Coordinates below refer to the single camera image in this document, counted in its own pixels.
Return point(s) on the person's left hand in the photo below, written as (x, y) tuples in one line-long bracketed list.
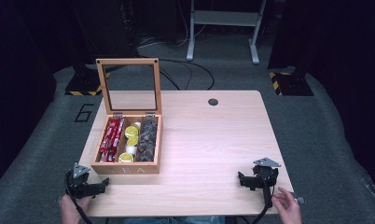
[(71, 210)]

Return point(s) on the pile of dark packets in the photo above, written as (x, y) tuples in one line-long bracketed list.
[(146, 140)]

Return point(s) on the black stand base hazard stripes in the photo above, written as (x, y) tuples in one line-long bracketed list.
[(293, 85), (83, 85)]

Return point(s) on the dark round table grommet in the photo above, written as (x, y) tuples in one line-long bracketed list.
[(213, 102)]

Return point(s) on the white metal desk frame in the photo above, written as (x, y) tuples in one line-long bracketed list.
[(226, 18)]

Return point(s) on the yellow lid creamer cup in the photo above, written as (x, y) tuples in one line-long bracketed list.
[(131, 150), (131, 132), (133, 141), (126, 157), (136, 125)]

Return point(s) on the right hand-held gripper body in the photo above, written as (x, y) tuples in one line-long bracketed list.
[(265, 177)]

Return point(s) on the black curtain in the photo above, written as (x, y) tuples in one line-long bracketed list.
[(17, 77), (347, 62)]

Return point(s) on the grey metal table bracket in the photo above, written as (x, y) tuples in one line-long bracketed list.
[(299, 200)]

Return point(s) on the wooden box with window lid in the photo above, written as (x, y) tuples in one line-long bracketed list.
[(126, 170)]

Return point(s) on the person's right hand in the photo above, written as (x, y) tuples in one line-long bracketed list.
[(288, 208)]

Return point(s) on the red stick packet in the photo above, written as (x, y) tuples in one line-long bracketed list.
[(106, 137), (117, 137)]

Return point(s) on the black tape floor number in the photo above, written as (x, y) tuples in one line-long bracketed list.
[(77, 118)]

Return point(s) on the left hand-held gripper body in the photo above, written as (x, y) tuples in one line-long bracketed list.
[(80, 186)]

